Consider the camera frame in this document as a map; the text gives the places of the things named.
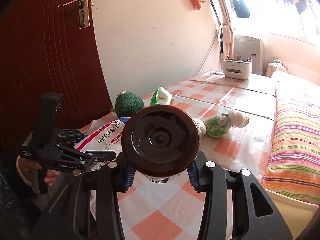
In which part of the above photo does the green plush toy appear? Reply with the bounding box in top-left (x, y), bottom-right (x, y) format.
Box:
top-left (111, 90), bottom-right (144, 124)

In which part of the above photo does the dark red wooden door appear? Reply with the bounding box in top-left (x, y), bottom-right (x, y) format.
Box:
top-left (1, 0), bottom-right (112, 157)

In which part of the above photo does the small patterned stool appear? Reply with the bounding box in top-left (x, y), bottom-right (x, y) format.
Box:
top-left (266, 58), bottom-right (287, 77)

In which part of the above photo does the metal door handle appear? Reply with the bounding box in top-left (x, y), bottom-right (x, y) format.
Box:
top-left (58, 0), bottom-right (91, 29)

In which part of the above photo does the striped colourful bed quilt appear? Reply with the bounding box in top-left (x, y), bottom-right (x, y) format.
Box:
top-left (262, 71), bottom-right (319, 204)

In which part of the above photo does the person's left hand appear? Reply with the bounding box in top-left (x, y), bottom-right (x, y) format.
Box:
top-left (16, 157), bottom-right (60, 186)

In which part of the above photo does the dark brown glass jar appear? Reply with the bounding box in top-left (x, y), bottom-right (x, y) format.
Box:
top-left (121, 105), bottom-right (200, 184)

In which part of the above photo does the pink curtain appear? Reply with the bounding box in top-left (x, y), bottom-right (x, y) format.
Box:
top-left (217, 0), bottom-right (235, 60)

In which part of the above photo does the white desk organizer box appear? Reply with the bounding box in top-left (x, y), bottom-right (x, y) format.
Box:
top-left (221, 59), bottom-right (252, 80)

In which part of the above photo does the orange checkered plastic tablecloth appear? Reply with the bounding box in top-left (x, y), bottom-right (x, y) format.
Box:
top-left (80, 69), bottom-right (277, 240)

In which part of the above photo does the white red printed package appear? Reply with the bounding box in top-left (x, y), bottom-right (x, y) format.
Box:
top-left (74, 119), bottom-right (125, 155)

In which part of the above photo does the cream trash bin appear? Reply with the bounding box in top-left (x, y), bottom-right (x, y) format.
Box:
top-left (266, 190), bottom-right (318, 239)

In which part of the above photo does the clear bag with green trash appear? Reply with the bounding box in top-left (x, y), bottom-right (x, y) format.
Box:
top-left (193, 109), bottom-right (249, 138)

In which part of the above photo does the green white crumpled wrapper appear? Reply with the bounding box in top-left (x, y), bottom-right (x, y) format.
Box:
top-left (150, 87), bottom-right (174, 106)

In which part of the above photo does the white air conditioner unit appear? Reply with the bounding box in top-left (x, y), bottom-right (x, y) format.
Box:
top-left (234, 35), bottom-right (264, 75)

